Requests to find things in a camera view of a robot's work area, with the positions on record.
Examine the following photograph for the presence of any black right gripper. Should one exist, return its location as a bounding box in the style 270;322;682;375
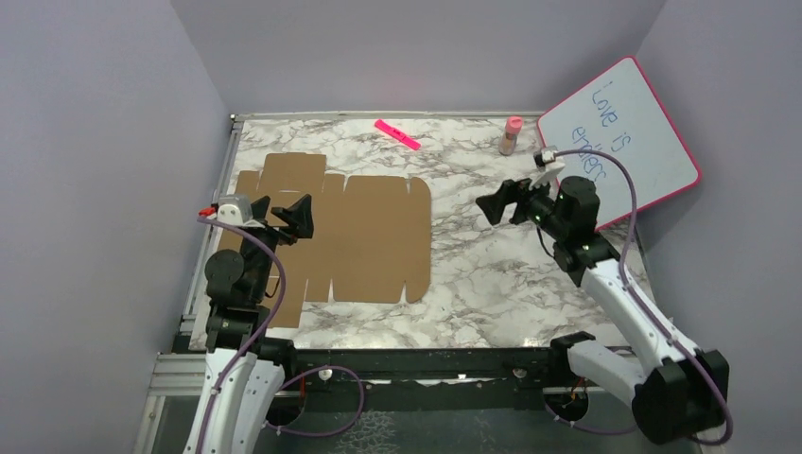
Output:
476;169;568;240

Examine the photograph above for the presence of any aluminium frame rail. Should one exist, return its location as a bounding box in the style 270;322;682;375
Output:
134;115;246;454

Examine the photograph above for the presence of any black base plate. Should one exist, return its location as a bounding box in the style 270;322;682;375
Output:
251;339;592;412

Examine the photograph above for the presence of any pink-framed whiteboard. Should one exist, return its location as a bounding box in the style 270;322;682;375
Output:
537;56;701;228

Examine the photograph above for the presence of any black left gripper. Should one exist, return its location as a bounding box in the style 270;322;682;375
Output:
240;193;313;301

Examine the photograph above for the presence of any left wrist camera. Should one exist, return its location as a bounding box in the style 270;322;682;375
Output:
199;194;264;228

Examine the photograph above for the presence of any pink highlighter marker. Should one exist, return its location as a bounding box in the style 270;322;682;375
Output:
374;119;421;150

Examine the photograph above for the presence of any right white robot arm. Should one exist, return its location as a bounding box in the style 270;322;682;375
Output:
476;177;733;445

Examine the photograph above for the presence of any brown cardboard box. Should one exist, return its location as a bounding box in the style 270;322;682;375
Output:
234;153;432;328

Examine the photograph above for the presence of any pink-capped pen jar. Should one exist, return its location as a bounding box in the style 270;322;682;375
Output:
498;116;524;156

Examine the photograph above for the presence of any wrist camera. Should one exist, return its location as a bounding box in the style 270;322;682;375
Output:
531;147;565;189
199;194;264;228

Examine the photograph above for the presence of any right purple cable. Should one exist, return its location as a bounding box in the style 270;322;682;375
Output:
543;148;736;447

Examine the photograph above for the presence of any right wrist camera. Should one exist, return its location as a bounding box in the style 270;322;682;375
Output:
531;147;565;189

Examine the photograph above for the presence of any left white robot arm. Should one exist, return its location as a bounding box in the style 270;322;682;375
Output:
184;194;314;453

